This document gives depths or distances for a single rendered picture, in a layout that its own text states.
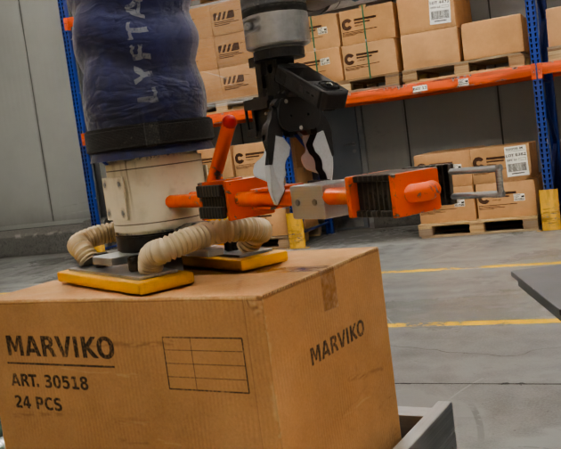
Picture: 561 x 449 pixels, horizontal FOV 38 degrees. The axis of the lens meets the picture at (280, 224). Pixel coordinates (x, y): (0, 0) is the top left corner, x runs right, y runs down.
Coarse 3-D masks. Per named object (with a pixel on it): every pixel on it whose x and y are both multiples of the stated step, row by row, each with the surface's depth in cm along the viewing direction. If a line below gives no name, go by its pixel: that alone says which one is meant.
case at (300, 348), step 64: (320, 256) 145; (0, 320) 144; (64, 320) 135; (128, 320) 128; (192, 320) 121; (256, 320) 115; (320, 320) 128; (384, 320) 148; (0, 384) 146; (64, 384) 138; (128, 384) 130; (192, 384) 123; (256, 384) 117; (320, 384) 127; (384, 384) 146; (64, 448) 140; (128, 448) 132; (192, 448) 125; (256, 448) 119; (320, 448) 125; (384, 448) 145
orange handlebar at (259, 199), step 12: (432, 180) 95; (192, 192) 139; (240, 192) 120; (252, 192) 118; (264, 192) 115; (288, 192) 110; (324, 192) 104; (336, 192) 102; (408, 192) 93; (420, 192) 92; (432, 192) 93; (168, 204) 137; (180, 204) 134; (192, 204) 131; (240, 204) 120; (252, 204) 118; (264, 204) 115; (288, 204) 111; (336, 204) 103
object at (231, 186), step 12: (216, 180) 128; (228, 180) 129; (240, 180) 122; (252, 180) 123; (204, 192) 124; (216, 192) 121; (228, 192) 120; (204, 204) 126; (216, 204) 123; (228, 204) 120; (204, 216) 125; (216, 216) 122; (228, 216) 121; (240, 216) 122
